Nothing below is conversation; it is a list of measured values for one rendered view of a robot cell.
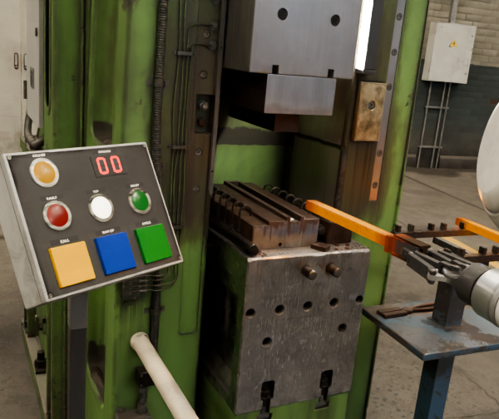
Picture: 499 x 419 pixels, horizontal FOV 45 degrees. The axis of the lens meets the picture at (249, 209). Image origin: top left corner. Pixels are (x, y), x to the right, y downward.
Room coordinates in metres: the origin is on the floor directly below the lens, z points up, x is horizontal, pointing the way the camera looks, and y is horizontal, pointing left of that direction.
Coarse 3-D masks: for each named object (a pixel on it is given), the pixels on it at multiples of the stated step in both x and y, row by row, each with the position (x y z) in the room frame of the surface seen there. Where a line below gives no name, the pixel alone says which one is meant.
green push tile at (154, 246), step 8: (160, 224) 1.23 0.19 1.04; (136, 232) 1.18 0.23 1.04; (144, 232) 1.19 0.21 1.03; (152, 232) 1.21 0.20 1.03; (160, 232) 1.22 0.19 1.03; (144, 240) 1.18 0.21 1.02; (152, 240) 1.20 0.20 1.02; (160, 240) 1.21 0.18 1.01; (144, 248) 1.17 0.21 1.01; (152, 248) 1.19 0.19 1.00; (160, 248) 1.20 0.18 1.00; (168, 248) 1.22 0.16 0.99; (144, 256) 1.16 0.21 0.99; (152, 256) 1.18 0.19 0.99; (160, 256) 1.19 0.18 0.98; (168, 256) 1.21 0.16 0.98
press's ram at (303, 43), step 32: (256, 0) 1.47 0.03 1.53; (288, 0) 1.50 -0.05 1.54; (320, 0) 1.54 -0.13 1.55; (352, 0) 1.59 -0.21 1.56; (256, 32) 1.47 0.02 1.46; (288, 32) 1.51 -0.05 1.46; (320, 32) 1.55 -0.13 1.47; (352, 32) 1.59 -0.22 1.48; (224, 64) 1.60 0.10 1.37; (256, 64) 1.47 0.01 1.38; (288, 64) 1.51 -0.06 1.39; (320, 64) 1.55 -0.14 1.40; (352, 64) 1.60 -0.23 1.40
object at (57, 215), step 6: (54, 204) 1.08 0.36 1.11; (48, 210) 1.06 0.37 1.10; (54, 210) 1.07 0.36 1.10; (60, 210) 1.08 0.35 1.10; (66, 210) 1.09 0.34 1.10; (48, 216) 1.06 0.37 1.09; (54, 216) 1.07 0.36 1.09; (60, 216) 1.07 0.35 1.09; (66, 216) 1.08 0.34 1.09; (54, 222) 1.06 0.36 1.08; (60, 222) 1.07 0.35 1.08; (66, 222) 1.08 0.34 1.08
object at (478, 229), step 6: (456, 222) 1.81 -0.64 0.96; (468, 222) 1.77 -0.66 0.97; (474, 222) 1.78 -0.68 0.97; (468, 228) 1.76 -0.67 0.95; (474, 228) 1.74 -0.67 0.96; (480, 228) 1.72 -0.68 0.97; (486, 228) 1.72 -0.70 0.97; (480, 234) 1.72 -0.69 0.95; (486, 234) 1.70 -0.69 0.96; (492, 234) 1.67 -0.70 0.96; (498, 234) 1.66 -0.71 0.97; (498, 240) 1.65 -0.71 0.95
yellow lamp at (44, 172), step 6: (42, 162) 1.11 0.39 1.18; (36, 168) 1.09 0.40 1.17; (42, 168) 1.10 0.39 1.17; (48, 168) 1.11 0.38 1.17; (36, 174) 1.08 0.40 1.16; (42, 174) 1.09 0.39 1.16; (48, 174) 1.10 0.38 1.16; (54, 174) 1.11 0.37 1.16; (42, 180) 1.09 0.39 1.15; (48, 180) 1.10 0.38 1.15
